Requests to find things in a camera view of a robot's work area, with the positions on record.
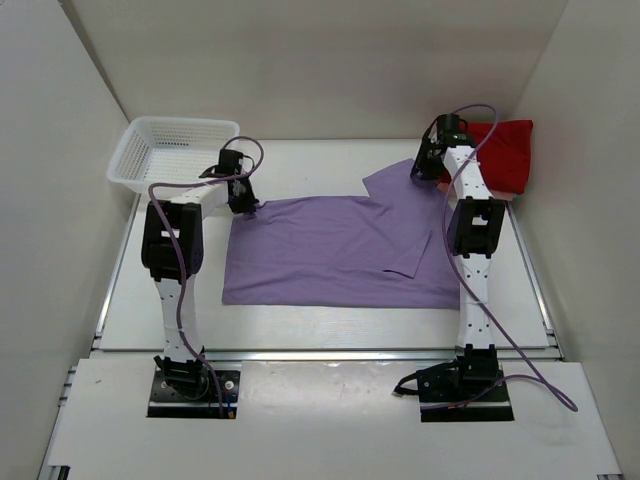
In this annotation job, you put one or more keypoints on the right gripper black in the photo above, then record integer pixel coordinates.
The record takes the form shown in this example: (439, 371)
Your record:
(424, 167)

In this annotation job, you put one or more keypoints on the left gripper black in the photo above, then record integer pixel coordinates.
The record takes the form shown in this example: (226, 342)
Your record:
(245, 201)

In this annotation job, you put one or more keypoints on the purple t shirt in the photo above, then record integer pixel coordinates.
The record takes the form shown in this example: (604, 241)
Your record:
(381, 250)

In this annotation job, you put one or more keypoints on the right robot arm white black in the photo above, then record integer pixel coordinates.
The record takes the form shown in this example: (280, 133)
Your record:
(471, 236)

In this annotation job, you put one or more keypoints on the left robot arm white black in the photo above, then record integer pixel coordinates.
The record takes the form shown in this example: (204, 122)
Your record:
(173, 252)

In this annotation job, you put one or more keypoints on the pink folded t shirt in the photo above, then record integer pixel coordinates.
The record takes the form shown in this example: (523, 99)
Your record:
(445, 187)

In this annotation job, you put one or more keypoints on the red folded t shirt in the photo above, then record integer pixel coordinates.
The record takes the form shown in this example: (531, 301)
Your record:
(505, 158)

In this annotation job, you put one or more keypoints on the white plastic basket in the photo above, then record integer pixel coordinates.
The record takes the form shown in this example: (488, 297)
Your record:
(174, 150)

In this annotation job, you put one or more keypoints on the aluminium rail frame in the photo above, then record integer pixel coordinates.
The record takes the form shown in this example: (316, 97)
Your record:
(316, 393)

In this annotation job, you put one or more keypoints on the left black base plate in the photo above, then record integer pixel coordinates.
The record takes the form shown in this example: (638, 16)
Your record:
(160, 395)

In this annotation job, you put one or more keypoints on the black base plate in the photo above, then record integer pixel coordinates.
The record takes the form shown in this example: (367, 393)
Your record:
(465, 405)
(160, 395)

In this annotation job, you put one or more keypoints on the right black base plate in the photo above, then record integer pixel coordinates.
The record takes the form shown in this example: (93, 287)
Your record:
(465, 405)

